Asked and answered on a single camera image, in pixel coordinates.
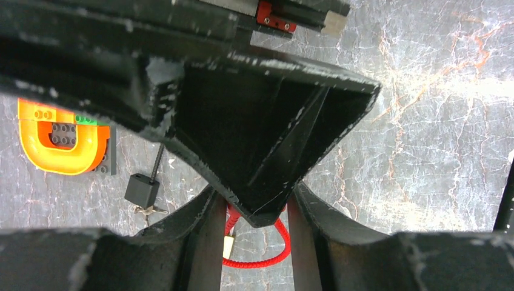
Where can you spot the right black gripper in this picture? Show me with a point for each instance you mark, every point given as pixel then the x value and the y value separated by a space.
pixel 161 28

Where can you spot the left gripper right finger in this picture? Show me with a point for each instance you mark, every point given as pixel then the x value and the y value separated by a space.
pixel 330 251

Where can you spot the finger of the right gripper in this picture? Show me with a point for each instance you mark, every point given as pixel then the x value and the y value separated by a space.
pixel 251 121

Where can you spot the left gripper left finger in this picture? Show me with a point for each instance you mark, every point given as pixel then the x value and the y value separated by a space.
pixel 183 251

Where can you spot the black key with cord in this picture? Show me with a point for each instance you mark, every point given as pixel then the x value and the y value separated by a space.
pixel 142 190

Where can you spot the green toy brick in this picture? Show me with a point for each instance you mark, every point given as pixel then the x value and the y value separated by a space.
pixel 83 120

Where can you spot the dark flat base plate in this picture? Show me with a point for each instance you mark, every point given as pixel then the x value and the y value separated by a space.
pixel 83 149

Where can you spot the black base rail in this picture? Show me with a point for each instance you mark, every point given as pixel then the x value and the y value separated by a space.
pixel 504 218

